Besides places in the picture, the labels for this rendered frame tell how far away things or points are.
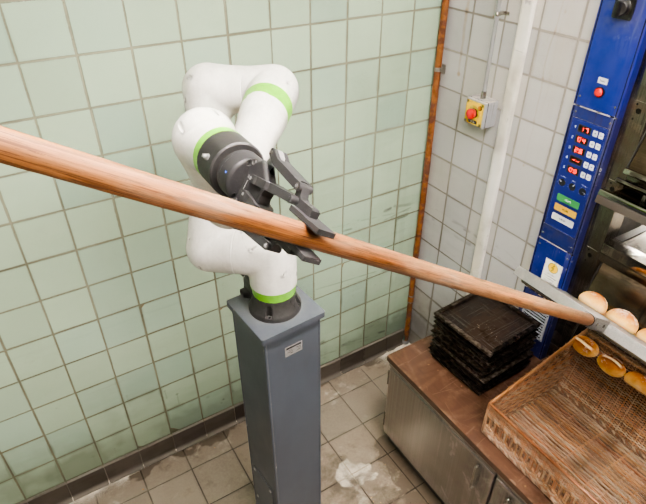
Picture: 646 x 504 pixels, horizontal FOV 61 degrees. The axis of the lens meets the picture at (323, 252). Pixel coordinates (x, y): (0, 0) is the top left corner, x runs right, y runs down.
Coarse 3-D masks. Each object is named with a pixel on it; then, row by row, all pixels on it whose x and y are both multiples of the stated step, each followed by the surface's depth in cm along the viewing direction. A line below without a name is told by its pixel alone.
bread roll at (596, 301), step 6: (582, 294) 181; (588, 294) 179; (594, 294) 178; (600, 294) 178; (582, 300) 180; (588, 300) 178; (594, 300) 177; (600, 300) 176; (594, 306) 176; (600, 306) 176; (606, 306) 176; (600, 312) 176
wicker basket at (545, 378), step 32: (576, 352) 202; (608, 352) 192; (544, 384) 201; (608, 384) 192; (512, 416) 197; (544, 416) 197; (576, 416) 198; (608, 416) 193; (512, 448) 186; (544, 448) 187; (608, 448) 187; (640, 448) 185; (544, 480) 172; (576, 480) 177; (608, 480) 177
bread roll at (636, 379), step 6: (630, 372) 182; (636, 372) 181; (624, 378) 182; (630, 378) 180; (636, 378) 179; (642, 378) 178; (630, 384) 180; (636, 384) 178; (642, 384) 177; (642, 390) 177
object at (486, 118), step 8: (472, 96) 208; (480, 96) 208; (472, 104) 207; (480, 104) 204; (488, 104) 202; (496, 104) 205; (480, 112) 205; (488, 112) 204; (496, 112) 207; (464, 120) 213; (472, 120) 209; (480, 120) 206; (488, 120) 207; (480, 128) 208
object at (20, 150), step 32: (0, 128) 44; (0, 160) 45; (32, 160) 46; (64, 160) 47; (96, 160) 50; (128, 192) 52; (160, 192) 54; (192, 192) 56; (224, 224) 60; (256, 224) 62; (288, 224) 65; (352, 256) 73; (384, 256) 77; (480, 288) 94; (576, 320) 123
